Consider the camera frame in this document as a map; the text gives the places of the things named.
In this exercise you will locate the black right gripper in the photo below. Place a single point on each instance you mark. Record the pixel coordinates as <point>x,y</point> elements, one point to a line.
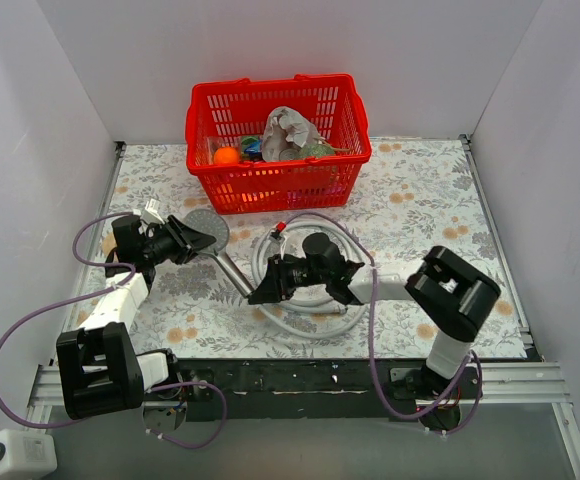
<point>278,277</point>

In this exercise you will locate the white box with knob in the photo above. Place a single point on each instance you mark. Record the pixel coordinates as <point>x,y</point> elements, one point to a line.
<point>26,454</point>

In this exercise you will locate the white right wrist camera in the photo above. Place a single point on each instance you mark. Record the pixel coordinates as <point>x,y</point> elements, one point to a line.
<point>278,235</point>

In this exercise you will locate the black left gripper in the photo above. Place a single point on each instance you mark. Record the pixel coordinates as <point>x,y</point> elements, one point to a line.
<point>180,241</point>

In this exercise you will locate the green glass item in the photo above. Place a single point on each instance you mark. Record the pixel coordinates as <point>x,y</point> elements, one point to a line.
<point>320,150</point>

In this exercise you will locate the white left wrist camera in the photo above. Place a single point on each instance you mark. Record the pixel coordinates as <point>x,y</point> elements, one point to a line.
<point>149,214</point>

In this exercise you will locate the floral patterned mat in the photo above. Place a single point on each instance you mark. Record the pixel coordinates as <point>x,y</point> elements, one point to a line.
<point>410,196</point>

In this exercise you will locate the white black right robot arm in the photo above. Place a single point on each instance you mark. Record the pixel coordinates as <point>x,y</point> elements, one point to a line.
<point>457,297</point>

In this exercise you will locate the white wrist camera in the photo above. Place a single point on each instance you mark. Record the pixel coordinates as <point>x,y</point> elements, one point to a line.
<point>278,235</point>
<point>149,214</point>

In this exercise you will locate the colourful small toy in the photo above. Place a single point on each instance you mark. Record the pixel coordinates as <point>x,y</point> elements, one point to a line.
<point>250,147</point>

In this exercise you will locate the orange ball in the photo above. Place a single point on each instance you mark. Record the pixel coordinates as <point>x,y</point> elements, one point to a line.
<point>226,156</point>

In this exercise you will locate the red plastic basket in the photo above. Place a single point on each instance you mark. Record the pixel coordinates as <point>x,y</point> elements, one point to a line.
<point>220,113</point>

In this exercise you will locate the grey shower head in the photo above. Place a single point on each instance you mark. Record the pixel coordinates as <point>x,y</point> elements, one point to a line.
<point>211,224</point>

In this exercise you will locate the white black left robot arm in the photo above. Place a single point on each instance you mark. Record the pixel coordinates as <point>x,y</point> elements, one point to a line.
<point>99,370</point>

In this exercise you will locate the aluminium frame rail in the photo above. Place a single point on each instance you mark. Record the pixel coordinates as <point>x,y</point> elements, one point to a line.
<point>502,383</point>

